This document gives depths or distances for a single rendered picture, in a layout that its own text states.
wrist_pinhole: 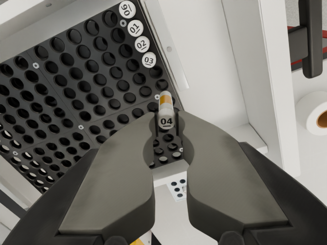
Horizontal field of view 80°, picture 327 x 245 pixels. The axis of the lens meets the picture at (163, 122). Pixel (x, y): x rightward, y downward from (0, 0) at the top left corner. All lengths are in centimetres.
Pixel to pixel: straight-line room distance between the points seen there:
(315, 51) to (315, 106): 20
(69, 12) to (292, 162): 29
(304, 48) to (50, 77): 23
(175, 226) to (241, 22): 52
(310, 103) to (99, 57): 35
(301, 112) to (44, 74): 39
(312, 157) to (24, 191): 54
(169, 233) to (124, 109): 48
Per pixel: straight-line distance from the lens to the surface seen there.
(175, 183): 44
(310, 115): 41
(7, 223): 32
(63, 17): 28
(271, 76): 19
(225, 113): 30
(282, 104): 21
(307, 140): 50
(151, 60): 18
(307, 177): 58
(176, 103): 21
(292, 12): 127
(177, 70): 25
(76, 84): 22
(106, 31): 20
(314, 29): 22
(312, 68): 23
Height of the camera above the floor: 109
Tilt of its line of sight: 60 degrees down
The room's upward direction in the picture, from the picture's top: 178 degrees clockwise
